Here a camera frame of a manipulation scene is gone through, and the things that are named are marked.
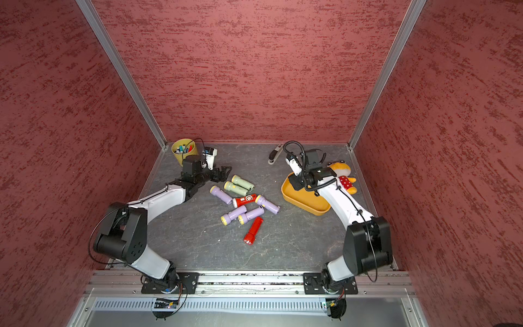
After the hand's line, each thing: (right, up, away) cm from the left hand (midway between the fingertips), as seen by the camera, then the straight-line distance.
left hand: (223, 169), depth 92 cm
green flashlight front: (+5, -10, +6) cm, 13 cm away
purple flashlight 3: (+2, -22, -4) cm, 22 cm away
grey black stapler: (+25, +8, +21) cm, 33 cm away
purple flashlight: (-4, -12, +6) cm, 13 cm away
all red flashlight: (+14, -28, -8) cm, 32 cm away
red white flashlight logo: (+9, -15, +1) cm, 18 cm away
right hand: (+33, -5, -4) cm, 34 cm away
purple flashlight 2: (+23, -18, 0) cm, 29 cm away
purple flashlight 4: (+10, -22, -4) cm, 24 cm away
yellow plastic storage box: (+39, -15, +5) cm, 42 cm away
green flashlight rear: (+5, -6, +9) cm, 12 cm away
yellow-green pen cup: (-24, +11, +12) cm, 29 cm away
